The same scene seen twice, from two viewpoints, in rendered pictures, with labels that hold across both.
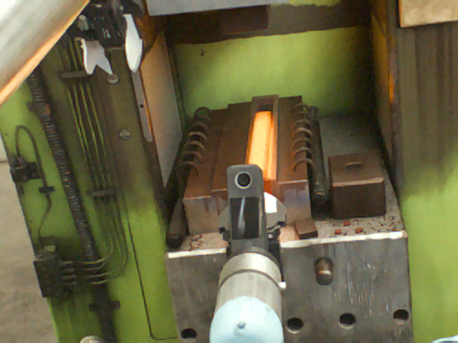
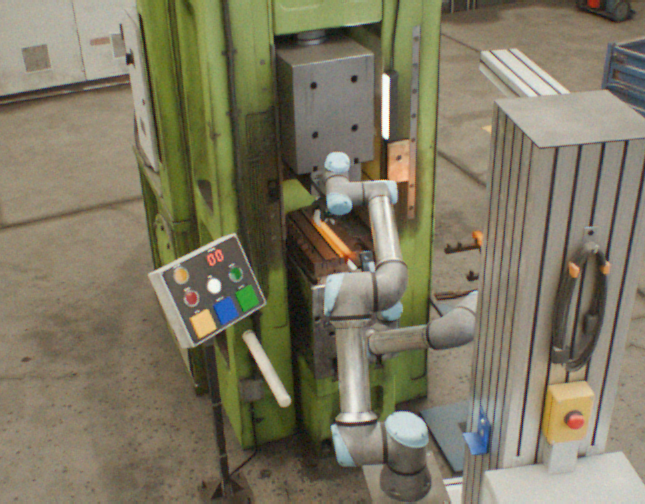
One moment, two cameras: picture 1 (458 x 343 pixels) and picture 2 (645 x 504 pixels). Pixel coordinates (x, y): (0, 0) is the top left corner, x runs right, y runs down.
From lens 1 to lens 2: 2.16 m
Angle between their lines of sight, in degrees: 22
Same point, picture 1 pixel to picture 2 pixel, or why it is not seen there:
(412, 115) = not seen: hidden behind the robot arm
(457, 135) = (405, 222)
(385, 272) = not seen: hidden behind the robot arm
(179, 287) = (316, 300)
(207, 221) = (322, 271)
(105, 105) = (268, 226)
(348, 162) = (369, 239)
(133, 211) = (273, 270)
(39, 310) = (90, 339)
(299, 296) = not seen: hidden behind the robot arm
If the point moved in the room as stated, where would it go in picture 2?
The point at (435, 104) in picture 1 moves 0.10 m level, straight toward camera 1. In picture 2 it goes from (398, 211) to (405, 222)
